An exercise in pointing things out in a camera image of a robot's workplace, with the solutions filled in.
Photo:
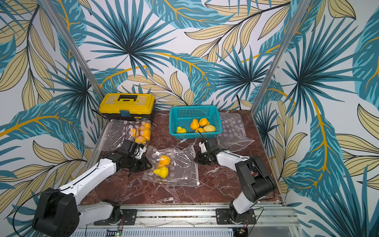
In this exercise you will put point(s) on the orange pear from bag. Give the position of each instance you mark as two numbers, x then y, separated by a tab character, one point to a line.
195	124

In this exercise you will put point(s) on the yellow fruit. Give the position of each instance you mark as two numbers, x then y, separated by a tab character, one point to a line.
199	130

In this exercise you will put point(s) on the clear zip-top bag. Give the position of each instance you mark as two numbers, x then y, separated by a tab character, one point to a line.
233	136

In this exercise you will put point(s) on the dotted zip-top bag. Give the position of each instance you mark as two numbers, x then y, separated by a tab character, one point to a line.
116	132
183	171

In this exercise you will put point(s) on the yellow pear long neck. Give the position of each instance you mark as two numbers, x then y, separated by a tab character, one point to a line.
162	172

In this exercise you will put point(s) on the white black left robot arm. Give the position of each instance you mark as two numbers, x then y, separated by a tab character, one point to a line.
59	212

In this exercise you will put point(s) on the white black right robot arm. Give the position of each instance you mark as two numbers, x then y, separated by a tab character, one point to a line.
253	175

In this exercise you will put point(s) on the orange fruits in left bag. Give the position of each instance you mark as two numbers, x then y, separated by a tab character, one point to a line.
141	134

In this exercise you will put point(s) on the teal plastic basket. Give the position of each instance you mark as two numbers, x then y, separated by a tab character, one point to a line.
183	116

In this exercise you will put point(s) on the yellow black toolbox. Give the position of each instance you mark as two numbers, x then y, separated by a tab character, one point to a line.
128	106

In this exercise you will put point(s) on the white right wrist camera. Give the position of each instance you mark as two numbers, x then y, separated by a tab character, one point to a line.
203	147

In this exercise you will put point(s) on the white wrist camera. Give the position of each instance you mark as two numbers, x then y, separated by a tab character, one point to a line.
141	149
203	147

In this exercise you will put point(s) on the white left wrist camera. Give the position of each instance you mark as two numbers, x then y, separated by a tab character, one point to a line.
141	149

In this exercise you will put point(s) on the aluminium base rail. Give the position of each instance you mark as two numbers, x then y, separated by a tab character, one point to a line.
270	219

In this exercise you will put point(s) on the right aluminium frame post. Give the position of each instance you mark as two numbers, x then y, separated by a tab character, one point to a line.
294	23

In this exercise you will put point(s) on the aluminium frame post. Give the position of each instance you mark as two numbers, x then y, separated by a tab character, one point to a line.
58	22
294	23

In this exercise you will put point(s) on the left aluminium frame post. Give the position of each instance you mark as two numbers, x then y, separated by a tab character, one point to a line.
58	22

